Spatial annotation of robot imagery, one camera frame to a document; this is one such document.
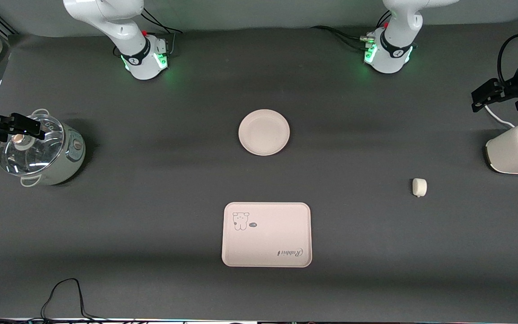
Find white toaster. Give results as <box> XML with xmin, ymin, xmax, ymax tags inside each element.
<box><xmin>485</xmin><ymin>123</ymin><xmax>518</xmax><ymax>175</ymax></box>

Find white toaster power cable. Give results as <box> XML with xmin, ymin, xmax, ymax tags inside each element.
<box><xmin>484</xmin><ymin>104</ymin><xmax>516</xmax><ymax>128</ymax></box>

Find black arm base cables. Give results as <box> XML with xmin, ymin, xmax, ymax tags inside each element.
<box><xmin>311</xmin><ymin>11</ymin><xmax>392</xmax><ymax>51</ymax></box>
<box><xmin>140</xmin><ymin>8</ymin><xmax>183</xmax><ymax>57</ymax></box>

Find thin black looped cable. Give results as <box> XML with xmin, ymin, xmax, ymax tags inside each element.
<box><xmin>40</xmin><ymin>278</ymin><xmax>107</xmax><ymax>322</ymax></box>

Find cream rectangular rabbit print tray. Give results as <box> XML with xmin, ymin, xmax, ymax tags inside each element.
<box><xmin>221</xmin><ymin>202</ymin><xmax>313</xmax><ymax>268</ymax></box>

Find white steamed bun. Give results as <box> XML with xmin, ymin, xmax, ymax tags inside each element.
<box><xmin>411</xmin><ymin>178</ymin><xmax>428</xmax><ymax>198</ymax></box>

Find glass cooker lid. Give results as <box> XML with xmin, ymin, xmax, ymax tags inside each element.
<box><xmin>0</xmin><ymin>114</ymin><xmax>65</xmax><ymax>176</ymax></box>

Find pale green electric cooker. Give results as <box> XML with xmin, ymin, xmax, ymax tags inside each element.
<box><xmin>0</xmin><ymin>108</ymin><xmax>86</xmax><ymax>187</ymax></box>

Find aluminium frame rail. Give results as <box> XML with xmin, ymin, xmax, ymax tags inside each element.
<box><xmin>0</xmin><ymin>7</ymin><xmax>18</xmax><ymax>37</ymax></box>

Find round cream plate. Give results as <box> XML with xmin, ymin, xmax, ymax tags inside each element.
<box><xmin>238</xmin><ymin>109</ymin><xmax>290</xmax><ymax>157</ymax></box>

